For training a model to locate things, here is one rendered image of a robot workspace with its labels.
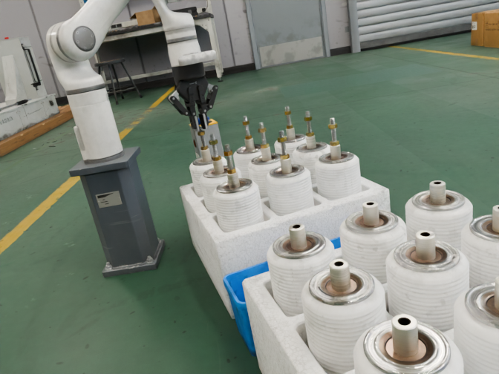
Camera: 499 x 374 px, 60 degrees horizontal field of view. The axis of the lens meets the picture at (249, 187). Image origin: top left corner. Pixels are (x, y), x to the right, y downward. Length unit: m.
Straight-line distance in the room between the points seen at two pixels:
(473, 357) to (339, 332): 0.13
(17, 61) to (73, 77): 3.40
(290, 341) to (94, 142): 0.73
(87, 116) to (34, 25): 5.46
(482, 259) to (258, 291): 0.30
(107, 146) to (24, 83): 3.43
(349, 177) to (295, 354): 0.48
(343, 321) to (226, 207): 0.43
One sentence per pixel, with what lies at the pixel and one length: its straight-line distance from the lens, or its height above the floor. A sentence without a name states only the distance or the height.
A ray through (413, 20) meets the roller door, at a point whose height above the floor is 0.27.
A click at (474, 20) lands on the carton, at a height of 0.24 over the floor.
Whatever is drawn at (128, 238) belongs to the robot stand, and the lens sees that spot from 1.17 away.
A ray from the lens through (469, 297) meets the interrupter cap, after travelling 0.51.
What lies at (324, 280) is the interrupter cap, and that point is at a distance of 0.54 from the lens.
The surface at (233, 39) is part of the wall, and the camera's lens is 6.01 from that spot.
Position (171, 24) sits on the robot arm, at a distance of 1.04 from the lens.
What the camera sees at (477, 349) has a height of 0.23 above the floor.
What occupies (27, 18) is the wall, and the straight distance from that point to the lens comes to 6.58.
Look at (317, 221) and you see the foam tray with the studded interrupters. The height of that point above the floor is 0.16.
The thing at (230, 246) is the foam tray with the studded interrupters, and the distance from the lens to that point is 0.85.
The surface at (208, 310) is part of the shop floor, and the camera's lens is 0.98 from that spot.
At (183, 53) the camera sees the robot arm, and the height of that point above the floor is 0.52.
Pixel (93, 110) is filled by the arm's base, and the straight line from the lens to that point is 1.11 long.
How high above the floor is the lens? 0.55
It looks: 20 degrees down
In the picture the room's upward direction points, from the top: 10 degrees counter-clockwise
